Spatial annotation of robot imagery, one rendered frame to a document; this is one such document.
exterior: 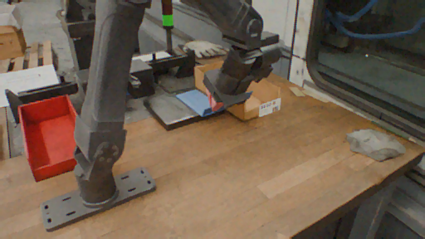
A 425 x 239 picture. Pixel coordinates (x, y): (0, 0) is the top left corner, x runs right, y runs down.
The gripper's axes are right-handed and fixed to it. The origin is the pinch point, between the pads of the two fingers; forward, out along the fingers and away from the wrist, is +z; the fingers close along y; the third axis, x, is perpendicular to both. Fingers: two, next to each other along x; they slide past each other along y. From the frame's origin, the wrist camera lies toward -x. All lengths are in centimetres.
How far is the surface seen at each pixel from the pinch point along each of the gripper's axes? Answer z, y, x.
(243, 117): -0.3, -5.4, -5.7
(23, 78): 34, 52, 37
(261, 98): 2.8, -0.3, -17.3
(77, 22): -5.4, 30.8, 23.7
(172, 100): 8.1, 10.3, 5.2
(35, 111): 13.1, 21.7, 38.2
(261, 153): -5.1, -17.0, -0.6
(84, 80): 9.1, 24.9, 24.4
